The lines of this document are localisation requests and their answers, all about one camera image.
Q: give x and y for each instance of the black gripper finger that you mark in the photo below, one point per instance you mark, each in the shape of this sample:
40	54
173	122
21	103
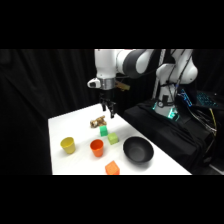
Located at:
112	110
104	107

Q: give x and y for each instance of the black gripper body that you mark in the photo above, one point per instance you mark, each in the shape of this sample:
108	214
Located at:
106	96

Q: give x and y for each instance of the red cube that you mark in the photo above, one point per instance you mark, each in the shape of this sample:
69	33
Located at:
112	168

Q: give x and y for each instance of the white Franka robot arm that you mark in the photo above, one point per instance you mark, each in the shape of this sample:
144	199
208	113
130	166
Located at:
106	65

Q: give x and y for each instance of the light green cube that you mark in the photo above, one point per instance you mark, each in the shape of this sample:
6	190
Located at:
113	138

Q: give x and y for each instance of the orange cup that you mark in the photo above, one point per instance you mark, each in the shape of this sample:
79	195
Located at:
97	148

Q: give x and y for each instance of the black bowl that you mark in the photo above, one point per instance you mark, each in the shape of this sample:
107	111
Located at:
138	150

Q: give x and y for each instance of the yellow cup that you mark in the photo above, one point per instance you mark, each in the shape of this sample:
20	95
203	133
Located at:
68	145

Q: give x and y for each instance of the black draped robot stand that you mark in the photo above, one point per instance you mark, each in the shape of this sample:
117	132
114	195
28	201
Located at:
166	133

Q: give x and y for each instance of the black curtain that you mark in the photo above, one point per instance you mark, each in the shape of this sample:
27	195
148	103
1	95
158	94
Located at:
33	100

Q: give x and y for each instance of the black device with cyan lights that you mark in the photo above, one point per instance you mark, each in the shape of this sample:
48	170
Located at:
205	99

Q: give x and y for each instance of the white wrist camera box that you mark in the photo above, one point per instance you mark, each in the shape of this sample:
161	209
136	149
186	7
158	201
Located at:
94	83

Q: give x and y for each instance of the brown wrist mount block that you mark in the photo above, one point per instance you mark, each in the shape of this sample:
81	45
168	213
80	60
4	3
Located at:
122	86

